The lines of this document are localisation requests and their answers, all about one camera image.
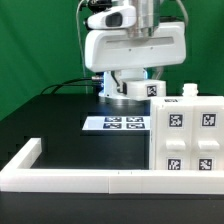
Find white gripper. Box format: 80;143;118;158
85;22;186;72

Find white cabinet body box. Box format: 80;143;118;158
149;93;224;171

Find white cabinet top block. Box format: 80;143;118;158
123;79;166;101

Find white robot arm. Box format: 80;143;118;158
85;0;186;101

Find white U-shaped fence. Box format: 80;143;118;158
0;138;224;195

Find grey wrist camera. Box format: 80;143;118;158
87;5;137;30

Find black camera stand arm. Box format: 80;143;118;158
76;0;112;21

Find black cables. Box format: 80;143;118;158
40;77;105;96

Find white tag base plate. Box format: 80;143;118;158
82;116;150;131

